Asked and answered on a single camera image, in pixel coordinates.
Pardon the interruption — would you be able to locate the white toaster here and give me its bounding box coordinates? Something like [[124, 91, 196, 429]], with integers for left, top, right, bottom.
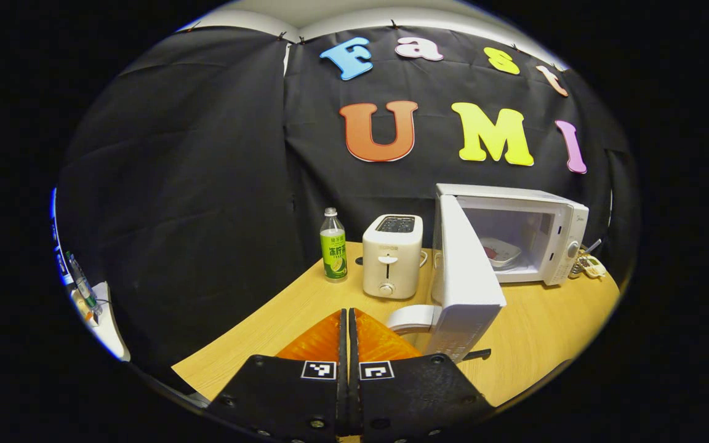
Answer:
[[362, 214, 429, 300]]

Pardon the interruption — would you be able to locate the white rectangular food plate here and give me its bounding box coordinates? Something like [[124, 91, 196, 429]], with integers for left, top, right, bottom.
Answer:
[[483, 237, 523, 268]]

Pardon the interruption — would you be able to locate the white microwave oven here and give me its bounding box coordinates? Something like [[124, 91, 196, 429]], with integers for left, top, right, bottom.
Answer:
[[385, 183, 590, 365]]

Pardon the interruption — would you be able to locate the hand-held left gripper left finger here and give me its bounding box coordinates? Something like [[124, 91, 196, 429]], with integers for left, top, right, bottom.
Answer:
[[207, 309, 350, 443]]

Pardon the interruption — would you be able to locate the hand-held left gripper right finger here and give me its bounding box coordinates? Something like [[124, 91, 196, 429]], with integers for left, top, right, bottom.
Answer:
[[350, 308, 495, 443]]

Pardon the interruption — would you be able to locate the white side table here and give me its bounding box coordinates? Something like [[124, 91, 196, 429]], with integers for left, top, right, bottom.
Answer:
[[81, 282, 131, 362]]

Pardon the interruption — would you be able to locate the white divided grain dish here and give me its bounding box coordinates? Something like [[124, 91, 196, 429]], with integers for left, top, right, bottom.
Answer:
[[579, 255, 607, 279]]

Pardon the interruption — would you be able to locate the green label drink bottle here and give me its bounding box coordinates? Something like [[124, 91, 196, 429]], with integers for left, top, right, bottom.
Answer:
[[320, 207, 348, 282]]

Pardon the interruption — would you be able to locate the small clear bottle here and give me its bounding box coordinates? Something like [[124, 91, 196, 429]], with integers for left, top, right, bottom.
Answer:
[[65, 251, 100, 317]]

